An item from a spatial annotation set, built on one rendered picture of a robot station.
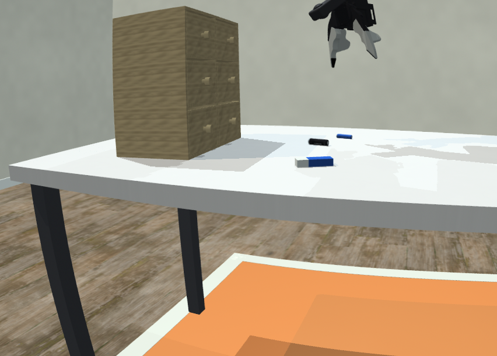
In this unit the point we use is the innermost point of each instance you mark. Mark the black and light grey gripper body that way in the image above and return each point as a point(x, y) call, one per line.
point(341, 16)

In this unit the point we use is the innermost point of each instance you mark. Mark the brown wooden chest of drawers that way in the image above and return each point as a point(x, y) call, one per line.
point(150, 84)

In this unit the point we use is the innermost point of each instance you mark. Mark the black aa battery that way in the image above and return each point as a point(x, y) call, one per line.
point(314, 141)

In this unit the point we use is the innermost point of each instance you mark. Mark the dark wooden drawer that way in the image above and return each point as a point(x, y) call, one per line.
point(202, 135)
point(226, 41)
point(201, 82)
point(200, 35)
point(225, 71)
point(229, 127)

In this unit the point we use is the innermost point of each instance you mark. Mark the blue and white eraser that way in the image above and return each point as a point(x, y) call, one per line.
point(314, 161)

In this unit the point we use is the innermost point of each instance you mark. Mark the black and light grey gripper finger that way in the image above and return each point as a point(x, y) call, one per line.
point(337, 41)
point(367, 37)

